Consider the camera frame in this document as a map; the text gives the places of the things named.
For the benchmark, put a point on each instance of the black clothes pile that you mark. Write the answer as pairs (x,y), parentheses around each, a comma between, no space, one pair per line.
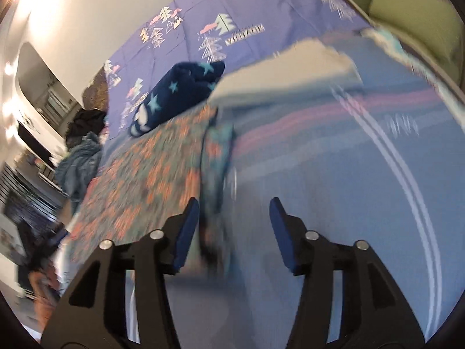
(87,125)

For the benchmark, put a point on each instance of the navy star-print folded blanket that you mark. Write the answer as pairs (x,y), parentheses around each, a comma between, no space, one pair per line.
(174,91)

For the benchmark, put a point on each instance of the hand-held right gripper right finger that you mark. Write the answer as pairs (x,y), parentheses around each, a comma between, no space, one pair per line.
(281,232)

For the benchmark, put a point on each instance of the purple tree-print sheet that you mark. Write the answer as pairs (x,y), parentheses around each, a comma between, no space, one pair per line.
(254,7)

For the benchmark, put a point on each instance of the blue-grey fleece blanket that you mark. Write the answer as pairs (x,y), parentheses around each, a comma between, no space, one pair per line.
(80,167)

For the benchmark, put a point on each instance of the brown patterned headboard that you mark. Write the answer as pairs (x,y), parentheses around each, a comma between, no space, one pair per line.
(95,92)

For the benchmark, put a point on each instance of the white folded garment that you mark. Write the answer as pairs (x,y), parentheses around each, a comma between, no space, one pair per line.
(290,72)

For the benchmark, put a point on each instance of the blue striped bed sheet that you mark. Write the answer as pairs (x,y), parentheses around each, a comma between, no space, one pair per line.
(327,167)

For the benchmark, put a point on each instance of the person's left forearm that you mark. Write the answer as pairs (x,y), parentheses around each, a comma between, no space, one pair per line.
(43,294)

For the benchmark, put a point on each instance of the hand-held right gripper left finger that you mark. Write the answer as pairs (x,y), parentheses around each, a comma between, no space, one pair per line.
(187,232)

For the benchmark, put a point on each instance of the large green pillow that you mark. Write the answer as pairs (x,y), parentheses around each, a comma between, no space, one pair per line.
(414,25)

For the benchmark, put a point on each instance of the floral teal shirt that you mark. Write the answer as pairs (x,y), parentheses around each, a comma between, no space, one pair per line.
(152,174)

